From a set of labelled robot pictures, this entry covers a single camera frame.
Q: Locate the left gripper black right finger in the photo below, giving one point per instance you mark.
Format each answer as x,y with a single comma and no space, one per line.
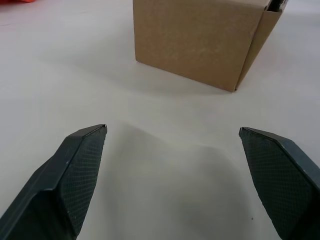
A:
282,180

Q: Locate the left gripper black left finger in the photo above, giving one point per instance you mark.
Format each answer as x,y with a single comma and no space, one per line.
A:
50,190

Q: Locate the brown cardboard box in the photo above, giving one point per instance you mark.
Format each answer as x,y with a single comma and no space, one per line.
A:
195,37

